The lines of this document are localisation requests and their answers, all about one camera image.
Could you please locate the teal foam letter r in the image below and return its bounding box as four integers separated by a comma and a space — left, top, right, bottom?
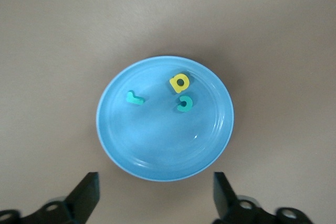
125, 90, 146, 106

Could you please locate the yellow foam letter a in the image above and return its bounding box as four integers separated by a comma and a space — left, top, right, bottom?
169, 71, 191, 94

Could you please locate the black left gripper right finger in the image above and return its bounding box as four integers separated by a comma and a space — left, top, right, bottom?
213, 172, 313, 224

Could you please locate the blue plate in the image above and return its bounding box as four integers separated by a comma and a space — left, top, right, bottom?
96, 56, 235, 182

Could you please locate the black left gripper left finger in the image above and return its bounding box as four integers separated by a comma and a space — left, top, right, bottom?
0, 172, 100, 224

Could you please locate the teal foam letter c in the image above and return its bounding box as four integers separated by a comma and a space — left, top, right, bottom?
175, 94, 194, 113

